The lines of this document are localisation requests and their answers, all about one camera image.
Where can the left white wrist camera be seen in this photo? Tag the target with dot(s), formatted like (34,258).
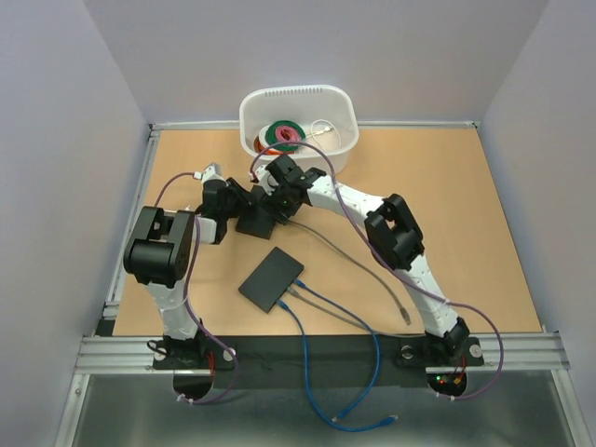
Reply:
(212,172)

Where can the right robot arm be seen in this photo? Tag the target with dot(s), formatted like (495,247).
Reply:
(387,227)

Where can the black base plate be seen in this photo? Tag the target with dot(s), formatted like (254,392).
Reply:
(338,361)

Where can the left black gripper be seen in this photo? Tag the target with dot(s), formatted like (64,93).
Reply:
(242,203)

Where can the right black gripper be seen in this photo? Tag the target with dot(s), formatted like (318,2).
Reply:
(286,210)

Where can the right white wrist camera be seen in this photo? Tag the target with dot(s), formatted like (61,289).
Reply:
(262,177)

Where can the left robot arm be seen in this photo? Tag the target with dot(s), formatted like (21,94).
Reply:
(161,252)

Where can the aluminium table frame rail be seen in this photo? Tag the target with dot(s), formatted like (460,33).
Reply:
(524,351)

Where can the black network switch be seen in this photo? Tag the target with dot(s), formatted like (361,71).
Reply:
(256,218)
(270,279)

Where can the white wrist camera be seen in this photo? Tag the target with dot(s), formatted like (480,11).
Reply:
(212,172)
(262,177)

